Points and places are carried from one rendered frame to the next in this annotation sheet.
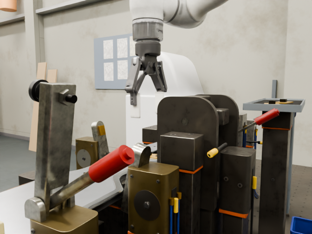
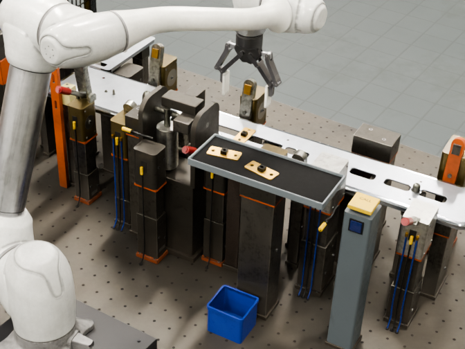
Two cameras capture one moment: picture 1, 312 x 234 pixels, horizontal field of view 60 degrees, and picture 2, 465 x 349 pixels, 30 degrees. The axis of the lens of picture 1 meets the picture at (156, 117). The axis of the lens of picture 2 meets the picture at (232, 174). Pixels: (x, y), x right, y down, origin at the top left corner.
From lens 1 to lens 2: 2.53 m
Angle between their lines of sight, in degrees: 84
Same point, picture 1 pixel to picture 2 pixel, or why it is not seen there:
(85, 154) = not seen: hidden behind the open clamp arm
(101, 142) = (243, 99)
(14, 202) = (136, 94)
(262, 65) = not seen: outside the picture
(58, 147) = (78, 75)
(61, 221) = (76, 102)
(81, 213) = (81, 105)
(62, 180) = (84, 89)
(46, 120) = not seen: hidden behind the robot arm
